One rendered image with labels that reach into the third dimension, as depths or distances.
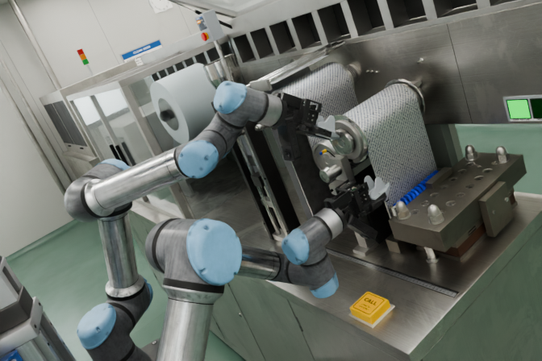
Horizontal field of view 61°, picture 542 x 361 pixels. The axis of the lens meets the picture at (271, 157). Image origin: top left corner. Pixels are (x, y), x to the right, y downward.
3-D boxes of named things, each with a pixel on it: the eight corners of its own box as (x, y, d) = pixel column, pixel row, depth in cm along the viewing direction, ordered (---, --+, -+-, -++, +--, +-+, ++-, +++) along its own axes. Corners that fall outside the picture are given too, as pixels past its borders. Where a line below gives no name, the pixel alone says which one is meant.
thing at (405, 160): (387, 212, 128) (368, 154, 123) (436, 172, 139) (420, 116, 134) (389, 212, 128) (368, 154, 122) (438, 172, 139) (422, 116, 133)
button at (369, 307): (352, 315, 114) (348, 307, 113) (370, 297, 117) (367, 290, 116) (372, 325, 108) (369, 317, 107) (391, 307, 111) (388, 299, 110)
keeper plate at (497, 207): (487, 235, 120) (477, 200, 117) (506, 216, 125) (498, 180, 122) (496, 238, 118) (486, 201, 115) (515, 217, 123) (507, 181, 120)
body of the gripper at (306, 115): (324, 104, 117) (287, 91, 110) (318, 137, 116) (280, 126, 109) (306, 105, 123) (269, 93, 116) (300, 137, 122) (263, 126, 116)
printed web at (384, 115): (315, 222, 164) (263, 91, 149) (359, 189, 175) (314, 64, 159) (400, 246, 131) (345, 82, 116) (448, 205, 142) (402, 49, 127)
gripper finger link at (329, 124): (348, 119, 122) (322, 110, 117) (344, 141, 121) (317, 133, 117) (341, 120, 124) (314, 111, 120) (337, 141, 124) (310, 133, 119)
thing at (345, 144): (339, 156, 129) (327, 133, 128) (343, 153, 130) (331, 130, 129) (356, 153, 122) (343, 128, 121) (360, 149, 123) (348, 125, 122)
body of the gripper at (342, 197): (368, 180, 118) (337, 204, 112) (379, 209, 121) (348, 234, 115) (348, 177, 124) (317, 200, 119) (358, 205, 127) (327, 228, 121)
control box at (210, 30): (202, 45, 164) (189, 18, 161) (216, 39, 167) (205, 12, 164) (210, 43, 158) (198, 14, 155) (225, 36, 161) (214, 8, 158)
